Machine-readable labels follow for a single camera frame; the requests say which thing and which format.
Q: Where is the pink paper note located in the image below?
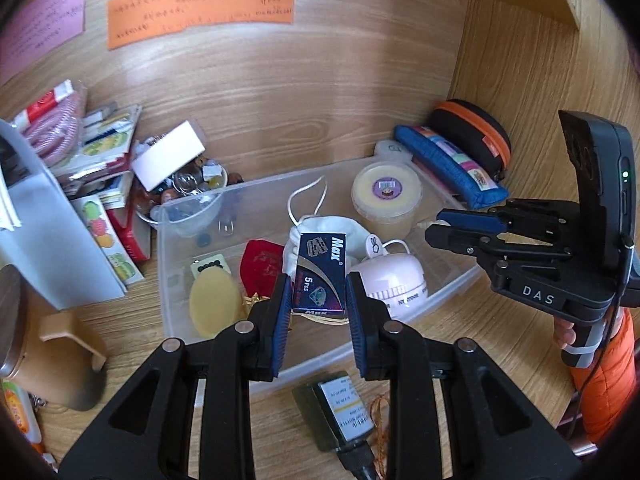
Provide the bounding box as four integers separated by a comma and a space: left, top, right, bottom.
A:
0, 0, 89, 82

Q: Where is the yellow lotion bottle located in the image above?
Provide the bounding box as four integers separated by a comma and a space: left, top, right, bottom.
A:
188, 254, 242, 339

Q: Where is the round cream jar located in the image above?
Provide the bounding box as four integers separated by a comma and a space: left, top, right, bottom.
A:
351, 162, 424, 239

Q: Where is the white face mask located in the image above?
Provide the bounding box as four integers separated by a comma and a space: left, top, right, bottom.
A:
282, 175, 372, 282

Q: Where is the orange string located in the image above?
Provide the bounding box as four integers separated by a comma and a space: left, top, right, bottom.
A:
369, 393, 394, 480

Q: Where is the fruit-printed white box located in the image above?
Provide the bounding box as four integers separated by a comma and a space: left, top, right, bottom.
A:
70, 194, 144, 289

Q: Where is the orange paper note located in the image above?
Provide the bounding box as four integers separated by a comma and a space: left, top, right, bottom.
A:
106, 0, 297, 51

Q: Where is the dark green glass bottle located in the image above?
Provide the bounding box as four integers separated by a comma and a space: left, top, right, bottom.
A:
291, 371, 382, 480

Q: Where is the blue pencil case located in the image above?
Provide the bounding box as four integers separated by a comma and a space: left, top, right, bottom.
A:
393, 124, 510, 210

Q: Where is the red box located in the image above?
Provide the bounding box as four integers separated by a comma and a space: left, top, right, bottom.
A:
105, 204, 152, 264

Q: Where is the person's right forearm orange sleeve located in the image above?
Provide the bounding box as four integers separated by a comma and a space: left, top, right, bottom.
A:
571, 305, 640, 447

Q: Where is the person's right hand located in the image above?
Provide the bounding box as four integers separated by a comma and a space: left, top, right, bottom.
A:
552, 317, 579, 352

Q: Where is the black case with orange zipper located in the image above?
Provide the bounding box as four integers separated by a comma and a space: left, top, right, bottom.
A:
431, 100, 512, 182

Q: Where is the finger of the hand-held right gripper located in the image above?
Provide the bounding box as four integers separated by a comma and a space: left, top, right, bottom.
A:
436, 208, 507, 231
425, 225, 502, 261

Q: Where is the clear plastic storage bin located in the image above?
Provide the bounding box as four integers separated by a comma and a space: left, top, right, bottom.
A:
157, 156, 484, 395

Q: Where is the orange and green squeeze bottle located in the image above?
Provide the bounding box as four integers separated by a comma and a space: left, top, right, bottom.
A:
0, 379, 44, 455

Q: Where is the red velvet pouch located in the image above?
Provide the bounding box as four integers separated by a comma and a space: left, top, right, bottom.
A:
240, 240, 287, 297

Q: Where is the pink egg timer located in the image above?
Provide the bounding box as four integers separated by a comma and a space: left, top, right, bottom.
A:
357, 234, 430, 321

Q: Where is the blue razor blade box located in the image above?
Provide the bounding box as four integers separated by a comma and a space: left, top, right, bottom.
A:
291, 232, 350, 321

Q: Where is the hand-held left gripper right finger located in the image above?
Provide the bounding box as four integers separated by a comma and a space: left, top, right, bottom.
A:
346, 271, 583, 480

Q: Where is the small white cardboard box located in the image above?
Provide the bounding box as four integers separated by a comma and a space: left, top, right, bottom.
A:
131, 121, 207, 189

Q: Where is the clear bowl of trinkets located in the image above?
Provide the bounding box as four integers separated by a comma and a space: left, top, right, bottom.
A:
134, 159, 229, 239

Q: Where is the pile of sachets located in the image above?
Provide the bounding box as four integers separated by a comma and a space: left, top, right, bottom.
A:
11, 79, 144, 183

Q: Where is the white plastic piece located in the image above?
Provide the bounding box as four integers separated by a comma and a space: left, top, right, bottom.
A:
375, 140, 417, 167

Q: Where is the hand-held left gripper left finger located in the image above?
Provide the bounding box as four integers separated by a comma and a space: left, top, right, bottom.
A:
59, 274, 293, 480

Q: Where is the brown mug with lid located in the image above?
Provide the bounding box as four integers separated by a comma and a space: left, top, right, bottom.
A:
0, 264, 109, 411

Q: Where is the wooden desktop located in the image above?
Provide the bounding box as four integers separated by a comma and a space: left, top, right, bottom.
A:
25, 150, 586, 480

